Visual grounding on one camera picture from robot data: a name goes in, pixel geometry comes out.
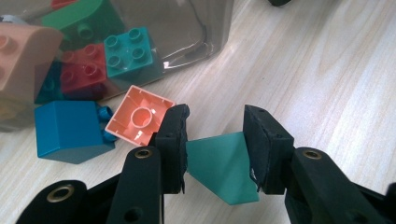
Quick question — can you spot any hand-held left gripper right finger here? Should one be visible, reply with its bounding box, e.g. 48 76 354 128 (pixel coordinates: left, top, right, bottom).
243 105 387 224

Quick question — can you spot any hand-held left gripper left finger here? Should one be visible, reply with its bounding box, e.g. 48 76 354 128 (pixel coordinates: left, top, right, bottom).
106 104 191 224

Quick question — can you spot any teal sloped building block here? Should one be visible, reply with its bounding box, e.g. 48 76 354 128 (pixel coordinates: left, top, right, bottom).
185 131 261 206

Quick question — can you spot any salmon building block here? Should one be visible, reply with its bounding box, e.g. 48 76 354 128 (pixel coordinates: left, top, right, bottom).
105 84 177 147

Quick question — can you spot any translucent brown storage box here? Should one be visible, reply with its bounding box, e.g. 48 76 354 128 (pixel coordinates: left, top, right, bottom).
0 0 235 133

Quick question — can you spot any blue building block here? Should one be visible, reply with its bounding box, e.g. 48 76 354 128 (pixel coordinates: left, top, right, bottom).
34 100 117 165

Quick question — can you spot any red building block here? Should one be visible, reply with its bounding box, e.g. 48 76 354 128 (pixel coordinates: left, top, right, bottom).
60 42 110 96
50 0 78 9

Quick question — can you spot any green building block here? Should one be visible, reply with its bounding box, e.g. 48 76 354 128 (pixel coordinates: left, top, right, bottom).
41 0 125 48

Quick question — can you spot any pink building block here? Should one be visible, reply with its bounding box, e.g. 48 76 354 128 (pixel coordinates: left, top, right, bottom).
0 22 64 104

